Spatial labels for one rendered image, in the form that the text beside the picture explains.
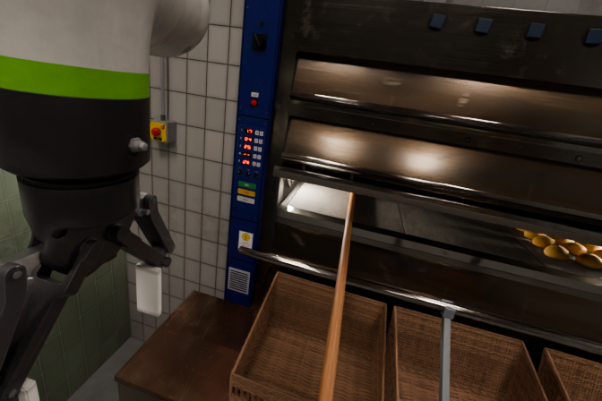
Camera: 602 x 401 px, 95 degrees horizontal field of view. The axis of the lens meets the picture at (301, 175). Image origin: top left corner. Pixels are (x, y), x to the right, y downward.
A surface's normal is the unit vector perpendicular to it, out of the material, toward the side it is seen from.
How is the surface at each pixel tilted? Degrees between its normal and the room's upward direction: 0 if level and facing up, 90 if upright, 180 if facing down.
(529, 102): 70
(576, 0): 90
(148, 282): 91
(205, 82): 90
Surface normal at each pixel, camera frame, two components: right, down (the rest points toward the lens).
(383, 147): -0.18, -0.07
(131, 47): 0.95, 0.29
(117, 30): 0.88, 0.38
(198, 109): -0.24, 0.27
